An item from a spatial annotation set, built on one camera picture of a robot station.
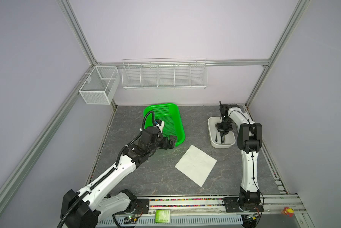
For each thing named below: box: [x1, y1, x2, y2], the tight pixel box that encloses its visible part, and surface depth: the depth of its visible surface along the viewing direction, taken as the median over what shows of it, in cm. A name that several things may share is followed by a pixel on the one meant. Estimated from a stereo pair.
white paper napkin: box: [174, 144, 218, 188], surface depth 91 cm
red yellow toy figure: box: [281, 206, 295, 218], surface depth 69 cm
